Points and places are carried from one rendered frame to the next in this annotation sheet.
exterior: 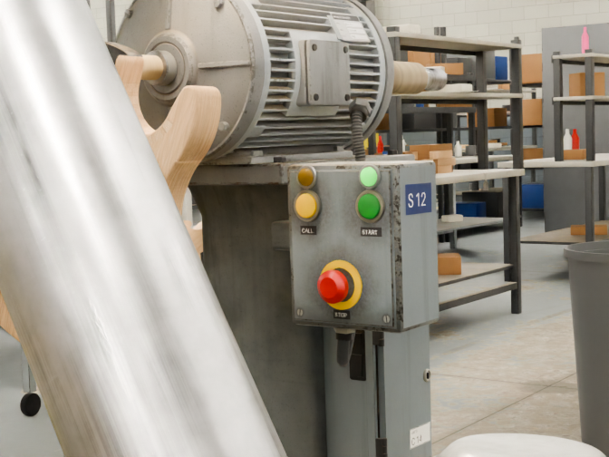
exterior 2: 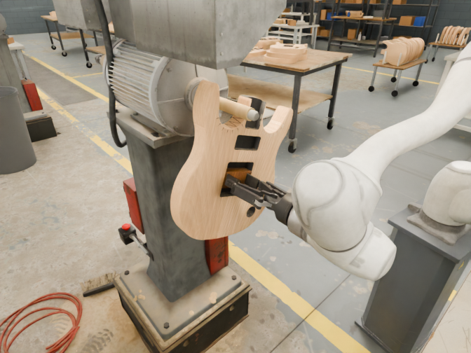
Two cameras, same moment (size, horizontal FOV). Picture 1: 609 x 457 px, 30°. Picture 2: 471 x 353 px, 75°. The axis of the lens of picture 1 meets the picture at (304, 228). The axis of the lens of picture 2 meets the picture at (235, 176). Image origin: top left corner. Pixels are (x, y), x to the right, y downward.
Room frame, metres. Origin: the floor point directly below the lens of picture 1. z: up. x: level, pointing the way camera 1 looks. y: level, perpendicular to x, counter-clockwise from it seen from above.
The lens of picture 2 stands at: (1.23, 0.99, 1.50)
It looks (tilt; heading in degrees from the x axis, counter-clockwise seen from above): 31 degrees down; 283
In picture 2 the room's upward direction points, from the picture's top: straight up
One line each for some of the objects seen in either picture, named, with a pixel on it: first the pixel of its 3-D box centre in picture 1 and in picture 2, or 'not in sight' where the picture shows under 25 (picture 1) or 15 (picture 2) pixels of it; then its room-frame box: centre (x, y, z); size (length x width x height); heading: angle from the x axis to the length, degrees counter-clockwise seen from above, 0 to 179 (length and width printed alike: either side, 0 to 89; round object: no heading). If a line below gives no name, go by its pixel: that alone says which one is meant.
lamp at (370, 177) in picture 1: (368, 176); not in sight; (1.33, -0.08, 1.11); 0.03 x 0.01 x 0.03; 54
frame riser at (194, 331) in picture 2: not in sight; (183, 297); (1.73, 0.02, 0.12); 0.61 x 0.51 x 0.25; 54
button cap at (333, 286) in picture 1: (337, 286); not in sight; (1.35, -0.04, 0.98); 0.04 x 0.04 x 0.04; 54
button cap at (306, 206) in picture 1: (308, 205); not in sight; (1.38, -0.01, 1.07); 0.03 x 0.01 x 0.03; 54
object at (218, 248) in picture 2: not in sight; (204, 230); (1.64, -0.11, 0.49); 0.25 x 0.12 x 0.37; 144
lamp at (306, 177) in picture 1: (305, 177); not in sight; (1.38, 0.00, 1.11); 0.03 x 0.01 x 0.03; 54
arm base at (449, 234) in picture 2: not in sight; (436, 216); (0.66, -0.14, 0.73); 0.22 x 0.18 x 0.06; 137
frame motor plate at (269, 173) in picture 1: (288, 166); (158, 118); (1.73, 0.02, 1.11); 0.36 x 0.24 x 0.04; 144
